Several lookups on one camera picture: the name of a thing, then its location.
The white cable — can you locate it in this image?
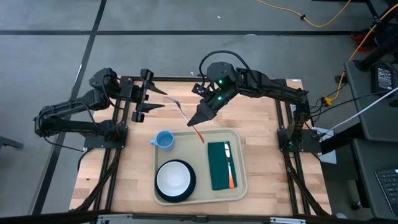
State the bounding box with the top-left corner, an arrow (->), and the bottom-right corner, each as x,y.
323,88 -> 398,131

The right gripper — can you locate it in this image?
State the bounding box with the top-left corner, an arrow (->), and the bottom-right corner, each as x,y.
187,82 -> 234,127

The silver aluminium bracket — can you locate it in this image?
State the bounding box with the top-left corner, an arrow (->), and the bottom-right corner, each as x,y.
269,217 -> 307,224
97,213 -> 126,224

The black aluminium table frame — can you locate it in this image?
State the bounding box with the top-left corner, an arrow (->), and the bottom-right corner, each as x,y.
70,68 -> 332,224

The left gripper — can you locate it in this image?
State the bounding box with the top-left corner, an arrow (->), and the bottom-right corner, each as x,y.
119,68 -> 168,123

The black keyboard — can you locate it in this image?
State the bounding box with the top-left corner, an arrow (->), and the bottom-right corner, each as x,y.
374,169 -> 398,216

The green cloth napkin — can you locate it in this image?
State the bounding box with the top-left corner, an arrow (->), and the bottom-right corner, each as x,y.
207,141 -> 238,191

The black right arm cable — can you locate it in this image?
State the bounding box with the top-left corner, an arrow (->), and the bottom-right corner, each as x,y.
198,49 -> 251,83

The dark grey desk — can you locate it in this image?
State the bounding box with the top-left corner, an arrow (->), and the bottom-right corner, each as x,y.
352,138 -> 398,220

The black stand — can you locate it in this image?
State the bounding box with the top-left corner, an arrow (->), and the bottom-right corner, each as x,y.
354,0 -> 398,72

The beige plastic tray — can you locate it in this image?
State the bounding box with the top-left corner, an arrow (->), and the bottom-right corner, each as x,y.
152,128 -> 249,207

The yellow floor cable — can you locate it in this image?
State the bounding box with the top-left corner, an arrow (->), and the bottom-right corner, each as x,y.
255,0 -> 352,28

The black power adapter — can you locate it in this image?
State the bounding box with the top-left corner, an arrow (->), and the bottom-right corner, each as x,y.
371,63 -> 396,96

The grey chair leg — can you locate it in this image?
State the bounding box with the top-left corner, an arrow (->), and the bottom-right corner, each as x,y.
0,135 -> 25,150

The white bowl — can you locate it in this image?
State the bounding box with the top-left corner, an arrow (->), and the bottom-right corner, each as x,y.
155,161 -> 192,195

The light blue mug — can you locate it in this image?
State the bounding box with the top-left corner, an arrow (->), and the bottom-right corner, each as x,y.
149,129 -> 175,152

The yellow hanging power cable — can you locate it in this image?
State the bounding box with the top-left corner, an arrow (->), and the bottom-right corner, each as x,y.
323,2 -> 398,105

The red object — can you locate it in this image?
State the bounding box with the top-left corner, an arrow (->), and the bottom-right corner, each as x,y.
350,32 -> 379,53

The dark blue plate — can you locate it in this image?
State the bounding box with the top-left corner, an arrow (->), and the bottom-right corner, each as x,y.
154,159 -> 197,203

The orange-handled fork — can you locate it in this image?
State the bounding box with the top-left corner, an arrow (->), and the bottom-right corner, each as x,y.
164,96 -> 205,144

